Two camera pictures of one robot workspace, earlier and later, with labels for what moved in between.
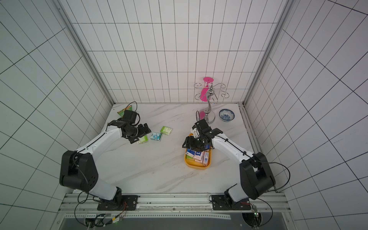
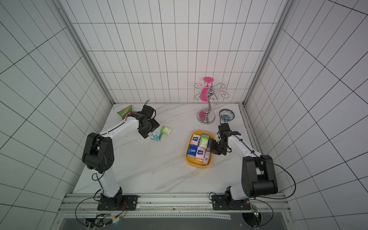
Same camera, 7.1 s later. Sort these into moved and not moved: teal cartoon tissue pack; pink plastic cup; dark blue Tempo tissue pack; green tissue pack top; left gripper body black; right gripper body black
Moved: right gripper body black; left gripper body black
Not moved: green tissue pack top; teal cartoon tissue pack; dark blue Tempo tissue pack; pink plastic cup
